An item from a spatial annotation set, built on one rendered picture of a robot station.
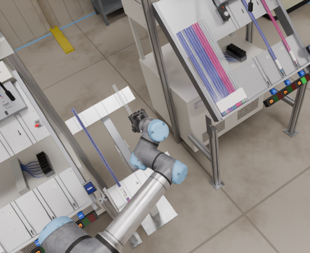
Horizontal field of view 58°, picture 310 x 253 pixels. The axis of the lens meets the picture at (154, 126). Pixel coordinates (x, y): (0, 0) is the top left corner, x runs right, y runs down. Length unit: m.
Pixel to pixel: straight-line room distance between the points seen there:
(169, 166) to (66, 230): 0.38
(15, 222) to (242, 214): 1.38
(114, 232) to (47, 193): 0.61
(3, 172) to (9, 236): 0.57
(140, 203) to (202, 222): 1.16
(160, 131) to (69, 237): 0.45
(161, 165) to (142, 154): 0.09
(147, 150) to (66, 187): 0.55
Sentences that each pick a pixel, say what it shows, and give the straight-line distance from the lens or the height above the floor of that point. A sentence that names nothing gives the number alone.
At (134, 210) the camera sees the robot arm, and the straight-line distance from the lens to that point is 0.92.
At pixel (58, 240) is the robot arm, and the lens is 0.95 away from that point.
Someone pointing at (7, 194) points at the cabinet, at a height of 0.62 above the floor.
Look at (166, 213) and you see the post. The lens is 2.09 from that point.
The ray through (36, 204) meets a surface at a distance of 1.47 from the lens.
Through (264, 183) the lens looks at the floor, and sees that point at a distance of 2.18.
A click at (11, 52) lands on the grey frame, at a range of 1.42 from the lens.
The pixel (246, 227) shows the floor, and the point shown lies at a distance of 2.04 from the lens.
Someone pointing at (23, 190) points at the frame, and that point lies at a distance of 1.76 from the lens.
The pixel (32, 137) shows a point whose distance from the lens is 1.43.
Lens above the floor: 1.91
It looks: 48 degrees down
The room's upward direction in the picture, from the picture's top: 18 degrees counter-clockwise
